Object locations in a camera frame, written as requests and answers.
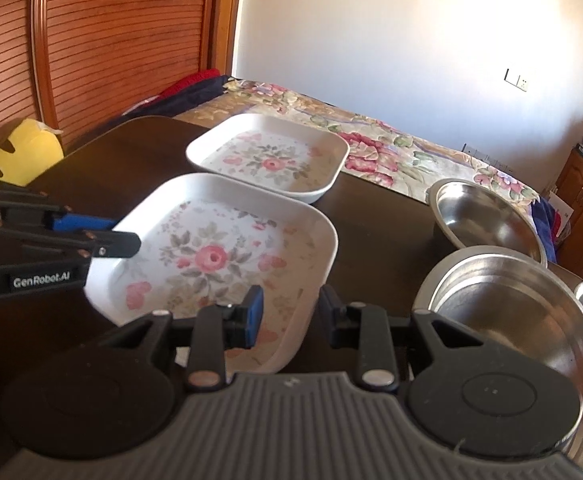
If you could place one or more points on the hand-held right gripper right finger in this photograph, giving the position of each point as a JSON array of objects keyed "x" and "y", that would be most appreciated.
[{"x": 329, "y": 316}]

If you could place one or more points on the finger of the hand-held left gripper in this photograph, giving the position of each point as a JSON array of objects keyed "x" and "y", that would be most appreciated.
[
  {"x": 86, "y": 222},
  {"x": 121, "y": 245}
]

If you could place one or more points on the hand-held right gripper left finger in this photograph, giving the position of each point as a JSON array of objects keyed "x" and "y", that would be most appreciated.
[{"x": 255, "y": 317}]

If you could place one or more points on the white floral square plate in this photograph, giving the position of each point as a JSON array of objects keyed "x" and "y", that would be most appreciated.
[
  {"x": 211, "y": 255},
  {"x": 271, "y": 165}
]

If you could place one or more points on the yellow plush toy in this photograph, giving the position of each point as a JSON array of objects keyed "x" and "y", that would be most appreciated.
[{"x": 21, "y": 150}]

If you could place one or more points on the dark navy cloth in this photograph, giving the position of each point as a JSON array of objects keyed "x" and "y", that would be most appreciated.
[{"x": 191, "y": 97}]

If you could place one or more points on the red cloth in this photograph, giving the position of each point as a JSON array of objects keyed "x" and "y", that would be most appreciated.
[{"x": 196, "y": 80}]

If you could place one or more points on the floral bed blanket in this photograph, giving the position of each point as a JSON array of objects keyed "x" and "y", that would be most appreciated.
[{"x": 396, "y": 145}]

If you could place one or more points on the wooden louvered wardrobe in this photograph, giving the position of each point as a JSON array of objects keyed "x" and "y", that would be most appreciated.
[{"x": 96, "y": 35}]

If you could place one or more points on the cardboard box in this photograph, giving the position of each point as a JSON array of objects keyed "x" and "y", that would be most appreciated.
[{"x": 564, "y": 215}]

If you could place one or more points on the wooden door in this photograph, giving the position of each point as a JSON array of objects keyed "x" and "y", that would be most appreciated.
[{"x": 231, "y": 10}]

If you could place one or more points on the low wall outlet strip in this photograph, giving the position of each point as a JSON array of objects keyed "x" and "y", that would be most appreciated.
[{"x": 486, "y": 156}]

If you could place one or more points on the wall light switch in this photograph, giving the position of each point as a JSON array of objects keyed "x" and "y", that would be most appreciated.
[{"x": 510, "y": 77}]

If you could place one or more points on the white wall socket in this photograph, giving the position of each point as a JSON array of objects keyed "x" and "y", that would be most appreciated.
[{"x": 523, "y": 83}]

